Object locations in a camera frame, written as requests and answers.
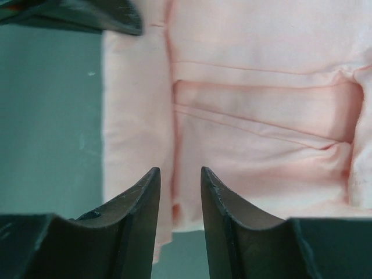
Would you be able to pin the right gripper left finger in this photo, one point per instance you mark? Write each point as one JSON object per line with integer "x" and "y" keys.
{"x": 115, "y": 240}

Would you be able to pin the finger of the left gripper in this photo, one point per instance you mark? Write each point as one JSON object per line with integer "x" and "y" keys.
{"x": 89, "y": 16}

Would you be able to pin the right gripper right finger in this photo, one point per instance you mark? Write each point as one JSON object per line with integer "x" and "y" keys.
{"x": 244, "y": 241}

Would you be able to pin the pink t shirt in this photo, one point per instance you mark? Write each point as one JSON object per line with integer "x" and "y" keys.
{"x": 273, "y": 96}

